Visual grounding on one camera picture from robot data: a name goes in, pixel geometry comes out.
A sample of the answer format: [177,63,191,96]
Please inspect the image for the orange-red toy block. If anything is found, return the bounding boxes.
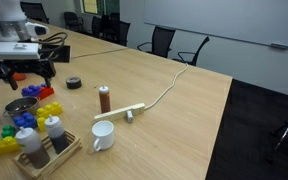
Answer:
[37,84,54,100]

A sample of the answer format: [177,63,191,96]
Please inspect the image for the yellow toy block left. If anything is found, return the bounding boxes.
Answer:
[0,136,20,155]

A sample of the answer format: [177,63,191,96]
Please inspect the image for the small metal pot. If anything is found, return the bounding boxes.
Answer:
[3,96,40,118]

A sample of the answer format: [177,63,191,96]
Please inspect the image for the large brown squeeze bottle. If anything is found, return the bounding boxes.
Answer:
[15,127,50,169]

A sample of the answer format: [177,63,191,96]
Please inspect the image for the black tape roll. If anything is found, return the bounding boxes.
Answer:
[65,76,82,89]

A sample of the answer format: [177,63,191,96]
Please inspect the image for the black tablet box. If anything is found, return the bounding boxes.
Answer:
[41,45,71,63]

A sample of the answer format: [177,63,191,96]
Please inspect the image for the black chair top left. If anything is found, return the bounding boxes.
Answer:
[20,2,49,23]

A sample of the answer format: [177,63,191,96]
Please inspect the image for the yellow toy block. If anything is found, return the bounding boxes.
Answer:
[0,136,20,155]
[36,102,63,118]

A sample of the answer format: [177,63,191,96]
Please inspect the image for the black office chair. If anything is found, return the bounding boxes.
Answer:
[137,26,175,58]
[172,36,210,66]

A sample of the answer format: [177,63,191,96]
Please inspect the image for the white power cable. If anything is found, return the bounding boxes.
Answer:
[144,62,189,111]

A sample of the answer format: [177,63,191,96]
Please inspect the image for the orange plastic cup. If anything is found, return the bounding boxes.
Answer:
[13,73,26,81]

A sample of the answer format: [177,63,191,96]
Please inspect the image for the black office chair middle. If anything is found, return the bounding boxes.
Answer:
[137,26,175,58]

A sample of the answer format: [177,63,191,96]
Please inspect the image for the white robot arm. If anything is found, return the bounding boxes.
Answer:
[0,0,67,90]

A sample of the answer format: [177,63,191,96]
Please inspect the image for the whiteboard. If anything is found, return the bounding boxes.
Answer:
[144,0,288,46]

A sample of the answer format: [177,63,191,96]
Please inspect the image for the brown sauce squeeze bottle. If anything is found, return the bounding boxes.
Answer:
[99,86,111,113]

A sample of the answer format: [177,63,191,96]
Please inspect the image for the white ceramic mug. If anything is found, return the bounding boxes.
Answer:
[92,120,114,151]

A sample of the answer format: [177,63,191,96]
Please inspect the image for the dark squeeze bottle in tray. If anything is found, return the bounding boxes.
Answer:
[45,115,69,154]

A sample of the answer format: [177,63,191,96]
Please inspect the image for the black chair by window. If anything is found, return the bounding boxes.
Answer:
[91,13,130,46]

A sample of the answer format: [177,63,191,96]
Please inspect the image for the green toy block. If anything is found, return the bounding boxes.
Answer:
[1,125,16,138]

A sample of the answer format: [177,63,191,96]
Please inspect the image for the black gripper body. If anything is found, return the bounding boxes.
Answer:
[0,59,56,79]

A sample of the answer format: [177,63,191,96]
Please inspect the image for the cream power strip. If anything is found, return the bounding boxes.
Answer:
[94,103,145,122]

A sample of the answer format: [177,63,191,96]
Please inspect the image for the wooden tray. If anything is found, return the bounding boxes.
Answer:
[12,129,83,180]

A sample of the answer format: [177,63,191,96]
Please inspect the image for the whiteboard eraser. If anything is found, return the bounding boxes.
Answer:
[270,42,288,50]

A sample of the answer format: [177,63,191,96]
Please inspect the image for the blue toy block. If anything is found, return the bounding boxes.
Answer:
[13,112,37,129]
[21,85,42,97]

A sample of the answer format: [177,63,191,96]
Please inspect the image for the yellow toy block right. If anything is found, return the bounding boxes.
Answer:
[36,102,63,118]

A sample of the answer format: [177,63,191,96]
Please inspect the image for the black office chair right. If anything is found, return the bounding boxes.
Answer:
[172,36,210,66]

